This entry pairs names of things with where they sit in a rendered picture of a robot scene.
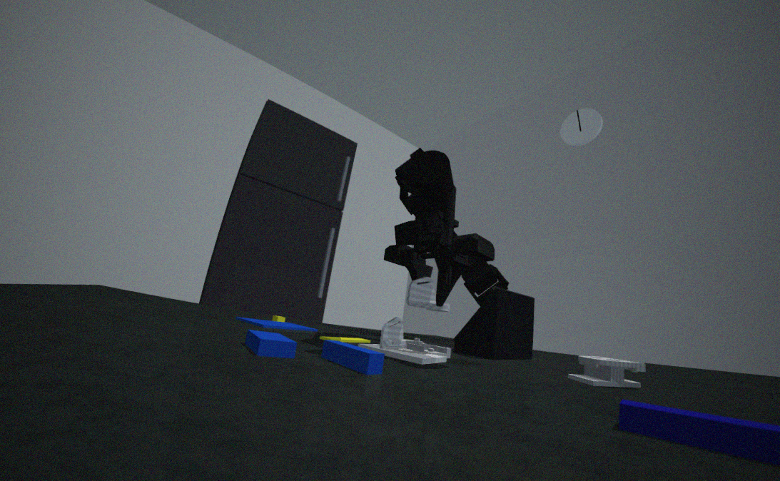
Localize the white plate with two round holes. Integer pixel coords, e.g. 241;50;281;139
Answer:
578;355;646;373

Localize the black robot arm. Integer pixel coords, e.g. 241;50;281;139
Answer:
395;148;509;306

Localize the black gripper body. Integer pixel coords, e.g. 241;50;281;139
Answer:
384;206;495;266

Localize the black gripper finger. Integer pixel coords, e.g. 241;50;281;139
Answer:
435;256;470;306
399;259;433;281

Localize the blue flat plate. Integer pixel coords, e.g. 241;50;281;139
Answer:
235;317;318;332

